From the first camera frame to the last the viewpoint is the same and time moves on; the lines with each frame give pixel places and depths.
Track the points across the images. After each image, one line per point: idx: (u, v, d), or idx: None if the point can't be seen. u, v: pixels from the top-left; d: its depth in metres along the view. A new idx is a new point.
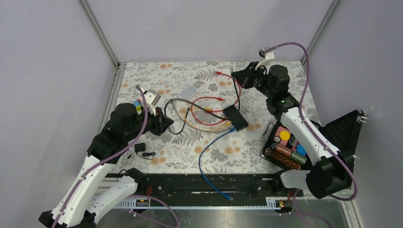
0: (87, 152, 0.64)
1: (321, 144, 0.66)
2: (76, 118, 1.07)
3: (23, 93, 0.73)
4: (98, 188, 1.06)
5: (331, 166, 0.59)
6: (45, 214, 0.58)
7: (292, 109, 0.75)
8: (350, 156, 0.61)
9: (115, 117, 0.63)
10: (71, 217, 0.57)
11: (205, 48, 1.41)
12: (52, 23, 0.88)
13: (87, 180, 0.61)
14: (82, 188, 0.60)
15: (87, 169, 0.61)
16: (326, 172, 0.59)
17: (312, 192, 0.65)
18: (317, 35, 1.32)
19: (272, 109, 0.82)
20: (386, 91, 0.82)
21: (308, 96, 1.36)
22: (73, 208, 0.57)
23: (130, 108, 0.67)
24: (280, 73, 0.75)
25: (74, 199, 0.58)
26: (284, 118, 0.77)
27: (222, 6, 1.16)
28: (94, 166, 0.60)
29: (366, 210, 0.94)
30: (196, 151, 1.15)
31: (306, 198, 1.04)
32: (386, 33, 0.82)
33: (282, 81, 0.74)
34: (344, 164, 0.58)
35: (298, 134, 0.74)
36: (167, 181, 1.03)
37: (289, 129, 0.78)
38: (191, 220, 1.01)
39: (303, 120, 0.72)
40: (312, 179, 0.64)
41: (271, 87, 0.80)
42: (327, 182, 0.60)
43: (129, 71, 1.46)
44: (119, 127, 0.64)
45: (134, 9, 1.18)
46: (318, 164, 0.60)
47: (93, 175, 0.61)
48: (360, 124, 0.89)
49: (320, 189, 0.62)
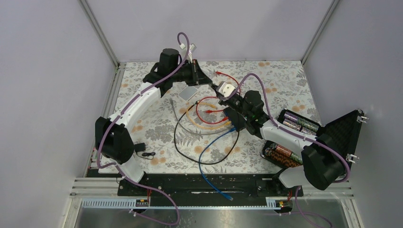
0: (143, 80, 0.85)
1: (300, 137, 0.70)
2: (76, 118, 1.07)
3: (23, 93, 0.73)
4: (97, 190, 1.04)
5: (316, 150, 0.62)
6: (101, 118, 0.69)
7: (266, 124, 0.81)
8: (328, 138, 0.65)
9: (164, 55, 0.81)
10: (127, 122, 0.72)
11: (205, 48, 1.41)
12: (52, 23, 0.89)
13: (143, 96, 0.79)
14: (139, 102, 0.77)
15: (144, 89, 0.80)
16: (313, 158, 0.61)
17: (317, 186, 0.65)
18: (317, 35, 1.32)
19: (250, 129, 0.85)
20: (386, 91, 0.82)
21: (308, 96, 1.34)
22: (130, 114, 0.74)
23: (173, 50, 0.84)
24: (255, 100, 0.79)
25: (131, 109, 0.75)
26: (263, 133, 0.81)
27: (222, 6, 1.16)
28: (150, 86, 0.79)
29: (368, 210, 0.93)
30: (196, 152, 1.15)
31: (307, 198, 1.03)
32: (386, 33, 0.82)
33: (258, 108, 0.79)
34: (325, 146, 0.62)
35: (281, 140, 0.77)
36: (167, 181, 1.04)
37: (272, 139, 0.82)
38: (191, 220, 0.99)
39: (278, 127, 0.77)
40: (310, 174, 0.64)
41: (248, 111, 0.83)
42: (320, 169, 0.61)
43: (129, 71, 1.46)
44: (167, 66, 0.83)
45: (134, 8, 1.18)
46: (303, 154, 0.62)
47: (148, 94, 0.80)
48: (360, 124, 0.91)
49: (321, 179, 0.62)
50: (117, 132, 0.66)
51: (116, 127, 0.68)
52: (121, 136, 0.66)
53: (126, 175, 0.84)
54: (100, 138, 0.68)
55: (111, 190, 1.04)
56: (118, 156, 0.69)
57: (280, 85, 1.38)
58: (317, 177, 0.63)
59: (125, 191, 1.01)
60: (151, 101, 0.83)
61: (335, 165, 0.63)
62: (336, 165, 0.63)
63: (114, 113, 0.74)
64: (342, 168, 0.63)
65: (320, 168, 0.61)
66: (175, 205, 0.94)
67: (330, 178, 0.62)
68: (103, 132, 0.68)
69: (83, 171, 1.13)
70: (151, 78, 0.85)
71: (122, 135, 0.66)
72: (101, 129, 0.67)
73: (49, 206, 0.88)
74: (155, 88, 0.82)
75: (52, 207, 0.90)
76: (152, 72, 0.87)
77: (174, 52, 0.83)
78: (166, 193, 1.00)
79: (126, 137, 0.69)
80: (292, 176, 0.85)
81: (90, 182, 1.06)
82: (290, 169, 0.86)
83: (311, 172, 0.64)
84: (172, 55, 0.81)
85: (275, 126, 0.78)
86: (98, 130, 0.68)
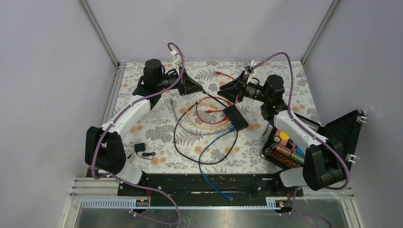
0: (133, 93, 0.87)
1: (310, 135, 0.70)
2: (76, 118, 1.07)
3: (23, 93, 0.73)
4: (97, 190, 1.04)
5: (321, 152, 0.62)
6: (94, 128, 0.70)
7: (281, 112, 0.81)
8: (339, 143, 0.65)
9: (147, 70, 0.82)
10: (119, 129, 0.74)
11: (205, 47, 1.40)
12: (52, 23, 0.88)
13: (135, 107, 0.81)
14: (130, 112, 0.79)
15: (136, 100, 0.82)
16: (316, 158, 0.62)
17: (310, 185, 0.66)
18: (317, 35, 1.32)
19: (264, 114, 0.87)
20: (386, 91, 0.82)
21: (308, 96, 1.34)
22: (122, 123, 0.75)
23: (156, 62, 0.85)
24: (276, 85, 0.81)
25: (124, 117, 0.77)
26: (276, 121, 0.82)
27: (222, 6, 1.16)
28: (141, 98, 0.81)
29: (367, 210, 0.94)
30: (196, 152, 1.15)
31: (307, 198, 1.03)
32: (385, 33, 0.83)
33: (277, 92, 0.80)
34: (332, 149, 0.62)
35: (290, 131, 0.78)
36: (167, 181, 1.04)
37: (283, 129, 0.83)
38: (191, 220, 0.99)
39: (292, 118, 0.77)
40: (308, 172, 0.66)
41: (267, 96, 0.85)
42: (319, 170, 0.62)
43: (129, 71, 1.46)
44: (151, 80, 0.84)
45: (133, 8, 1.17)
46: (308, 151, 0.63)
47: (139, 105, 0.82)
48: (360, 124, 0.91)
49: (316, 180, 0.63)
50: (110, 139, 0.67)
51: (109, 135, 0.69)
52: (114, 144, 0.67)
53: (124, 179, 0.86)
54: (91, 150, 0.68)
55: (111, 190, 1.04)
56: (110, 167, 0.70)
57: None
58: (313, 176, 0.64)
59: (125, 191, 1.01)
60: (140, 112, 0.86)
61: (334, 171, 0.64)
62: (335, 171, 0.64)
63: (106, 122, 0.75)
64: (340, 176, 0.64)
65: (319, 169, 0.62)
66: (175, 205, 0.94)
67: (326, 181, 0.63)
68: (96, 142, 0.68)
69: (83, 171, 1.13)
70: (141, 91, 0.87)
71: (115, 143, 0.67)
72: (94, 140, 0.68)
73: (49, 207, 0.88)
74: (145, 99, 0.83)
75: (52, 208, 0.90)
76: (140, 86, 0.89)
77: (158, 65, 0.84)
78: (166, 193, 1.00)
79: (119, 145, 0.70)
80: (293, 178, 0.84)
81: (90, 182, 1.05)
82: (292, 169, 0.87)
83: (309, 171, 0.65)
84: (155, 69, 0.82)
85: (291, 117, 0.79)
86: (90, 142, 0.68)
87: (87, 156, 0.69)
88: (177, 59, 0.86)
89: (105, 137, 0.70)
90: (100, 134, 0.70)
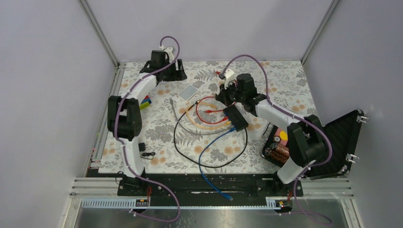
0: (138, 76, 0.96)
1: (289, 115, 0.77)
2: (77, 117, 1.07)
3: (23, 93, 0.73)
4: (97, 190, 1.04)
5: (301, 128, 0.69)
6: (113, 97, 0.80)
7: (261, 102, 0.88)
8: (315, 118, 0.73)
9: (155, 53, 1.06)
10: (136, 97, 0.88)
11: (205, 47, 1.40)
12: (52, 23, 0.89)
13: (144, 81, 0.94)
14: (141, 85, 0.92)
15: (144, 77, 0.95)
16: (296, 134, 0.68)
17: (298, 163, 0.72)
18: (317, 35, 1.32)
19: (247, 107, 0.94)
20: (386, 91, 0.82)
21: (308, 96, 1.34)
22: (138, 92, 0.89)
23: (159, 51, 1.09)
24: (245, 77, 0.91)
25: (138, 89, 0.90)
26: (258, 110, 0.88)
27: (222, 6, 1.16)
28: (148, 74, 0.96)
29: (366, 210, 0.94)
30: (196, 152, 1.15)
31: (306, 198, 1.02)
32: (385, 34, 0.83)
33: (248, 83, 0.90)
34: (311, 124, 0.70)
35: (272, 117, 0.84)
36: (167, 181, 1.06)
37: (265, 118, 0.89)
38: (191, 220, 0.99)
39: (271, 105, 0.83)
40: (293, 150, 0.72)
41: (241, 91, 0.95)
42: (302, 146, 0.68)
43: (128, 71, 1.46)
44: (157, 64, 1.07)
45: (134, 8, 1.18)
46: (289, 129, 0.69)
47: (148, 81, 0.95)
48: (359, 124, 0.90)
49: (302, 155, 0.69)
50: (130, 104, 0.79)
51: (127, 101, 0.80)
52: (133, 109, 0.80)
53: (129, 166, 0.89)
54: (113, 115, 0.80)
55: (111, 190, 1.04)
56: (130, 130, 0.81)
57: (280, 85, 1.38)
58: (298, 153, 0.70)
59: (125, 191, 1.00)
60: (148, 89, 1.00)
61: (318, 146, 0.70)
62: (319, 146, 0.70)
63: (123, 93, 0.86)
64: (324, 150, 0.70)
65: (302, 145, 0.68)
66: (177, 204, 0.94)
67: (311, 156, 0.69)
68: (116, 109, 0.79)
69: (83, 171, 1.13)
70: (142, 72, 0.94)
71: (135, 107, 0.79)
72: (114, 107, 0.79)
73: (49, 206, 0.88)
74: (152, 75, 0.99)
75: (52, 207, 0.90)
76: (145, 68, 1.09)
77: (159, 52, 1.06)
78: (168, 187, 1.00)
79: (137, 110, 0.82)
80: (291, 169, 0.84)
81: (90, 182, 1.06)
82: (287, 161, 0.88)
83: (294, 148, 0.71)
84: (161, 54, 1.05)
85: (269, 104, 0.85)
86: (111, 108, 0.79)
87: (110, 122, 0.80)
88: (171, 51, 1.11)
89: (123, 105, 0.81)
90: (118, 103, 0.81)
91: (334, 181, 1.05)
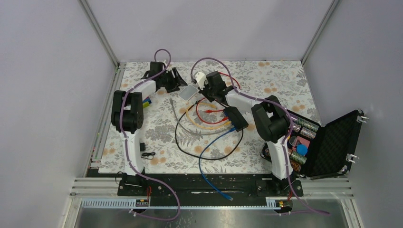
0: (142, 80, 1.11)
1: (252, 99, 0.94)
2: (77, 117, 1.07)
3: (22, 93, 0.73)
4: (97, 190, 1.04)
5: (262, 107, 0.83)
6: (118, 92, 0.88)
7: (230, 92, 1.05)
8: (275, 98, 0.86)
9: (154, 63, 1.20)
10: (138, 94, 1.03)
11: (205, 47, 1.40)
12: (52, 23, 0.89)
13: (145, 83, 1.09)
14: (142, 87, 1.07)
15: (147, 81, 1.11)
16: (259, 112, 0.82)
17: (266, 138, 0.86)
18: (317, 35, 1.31)
19: (219, 98, 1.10)
20: (386, 91, 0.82)
21: (308, 96, 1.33)
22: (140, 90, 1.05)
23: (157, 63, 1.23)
24: (212, 73, 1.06)
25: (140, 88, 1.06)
26: (228, 99, 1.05)
27: (222, 6, 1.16)
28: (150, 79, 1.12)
29: (366, 210, 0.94)
30: (196, 151, 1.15)
31: (307, 198, 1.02)
32: (385, 34, 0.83)
33: (216, 78, 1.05)
34: (271, 102, 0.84)
35: (240, 103, 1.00)
36: (167, 181, 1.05)
37: (236, 105, 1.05)
38: (191, 220, 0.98)
39: (238, 93, 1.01)
40: (260, 128, 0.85)
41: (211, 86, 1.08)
42: (265, 122, 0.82)
43: (128, 71, 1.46)
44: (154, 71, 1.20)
45: (134, 8, 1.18)
46: (253, 110, 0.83)
47: (148, 83, 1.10)
48: (360, 124, 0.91)
49: (267, 130, 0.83)
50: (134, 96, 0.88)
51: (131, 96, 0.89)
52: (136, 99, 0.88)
53: (131, 162, 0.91)
54: (118, 108, 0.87)
55: (111, 190, 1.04)
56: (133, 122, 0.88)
57: (280, 85, 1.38)
58: (264, 130, 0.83)
59: (125, 191, 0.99)
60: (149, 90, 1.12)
61: (280, 121, 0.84)
62: (280, 121, 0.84)
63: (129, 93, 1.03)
64: (285, 123, 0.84)
65: (265, 121, 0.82)
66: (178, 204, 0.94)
67: (274, 130, 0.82)
68: (121, 101, 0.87)
69: (83, 171, 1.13)
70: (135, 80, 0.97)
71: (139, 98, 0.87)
72: (119, 99, 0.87)
73: (49, 206, 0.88)
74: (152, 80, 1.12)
75: (52, 207, 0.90)
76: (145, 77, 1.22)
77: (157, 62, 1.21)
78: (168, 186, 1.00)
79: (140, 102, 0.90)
80: (275, 156, 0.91)
81: (91, 182, 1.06)
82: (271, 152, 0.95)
83: (260, 126, 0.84)
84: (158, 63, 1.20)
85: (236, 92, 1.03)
86: (116, 101, 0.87)
87: (114, 115, 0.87)
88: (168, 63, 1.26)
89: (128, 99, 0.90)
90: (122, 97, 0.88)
91: (334, 181, 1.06)
